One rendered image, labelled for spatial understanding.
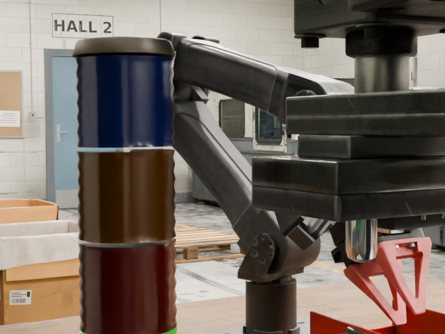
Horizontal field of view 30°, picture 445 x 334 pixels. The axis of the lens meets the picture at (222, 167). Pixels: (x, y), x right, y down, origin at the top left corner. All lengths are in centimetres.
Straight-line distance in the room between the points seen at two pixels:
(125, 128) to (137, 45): 3
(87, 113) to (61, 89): 1133
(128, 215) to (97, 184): 2
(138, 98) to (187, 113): 75
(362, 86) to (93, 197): 30
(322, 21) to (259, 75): 42
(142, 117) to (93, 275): 6
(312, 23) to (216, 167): 48
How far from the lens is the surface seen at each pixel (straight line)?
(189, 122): 105
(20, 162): 1154
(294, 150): 952
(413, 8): 51
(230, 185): 101
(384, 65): 57
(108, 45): 31
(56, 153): 1162
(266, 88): 97
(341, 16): 55
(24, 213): 464
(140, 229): 31
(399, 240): 87
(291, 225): 85
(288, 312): 100
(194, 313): 118
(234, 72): 101
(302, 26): 58
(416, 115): 50
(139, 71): 31
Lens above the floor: 116
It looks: 3 degrees down
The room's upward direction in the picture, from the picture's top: 1 degrees counter-clockwise
